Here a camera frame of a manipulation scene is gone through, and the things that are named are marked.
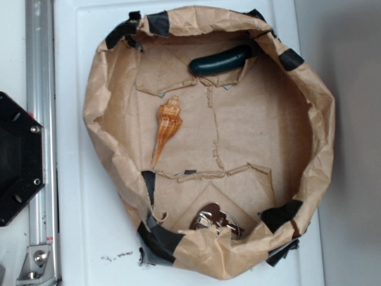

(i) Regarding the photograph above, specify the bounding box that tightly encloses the dark green plastic pickle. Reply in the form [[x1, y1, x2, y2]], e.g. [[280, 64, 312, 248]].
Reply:
[[189, 45, 254, 76]]

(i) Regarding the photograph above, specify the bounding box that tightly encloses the orange spiral seashell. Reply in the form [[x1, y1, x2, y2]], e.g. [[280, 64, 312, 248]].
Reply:
[[151, 95, 183, 168]]

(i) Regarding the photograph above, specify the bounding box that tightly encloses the brown paper bag bin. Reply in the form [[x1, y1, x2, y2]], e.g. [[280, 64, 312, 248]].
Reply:
[[83, 6, 335, 279]]

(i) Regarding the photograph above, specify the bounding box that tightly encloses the silver key bunch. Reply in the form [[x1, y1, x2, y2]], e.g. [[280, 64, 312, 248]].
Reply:
[[190, 202, 245, 240]]

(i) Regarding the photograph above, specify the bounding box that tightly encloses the white plastic tray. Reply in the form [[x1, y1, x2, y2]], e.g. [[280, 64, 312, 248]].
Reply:
[[54, 1, 325, 285]]

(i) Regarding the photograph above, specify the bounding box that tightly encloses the aluminium extrusion rail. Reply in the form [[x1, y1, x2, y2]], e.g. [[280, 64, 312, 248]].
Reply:
[[24, 0, 59, 251]]

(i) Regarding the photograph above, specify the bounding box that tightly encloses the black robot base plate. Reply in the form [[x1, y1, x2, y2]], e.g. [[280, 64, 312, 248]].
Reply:
[[1, 92, 45, 227]]

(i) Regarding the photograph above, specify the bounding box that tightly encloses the silver corner bracket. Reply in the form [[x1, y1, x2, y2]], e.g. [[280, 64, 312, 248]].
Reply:
[[16, 244, 55, 285]]

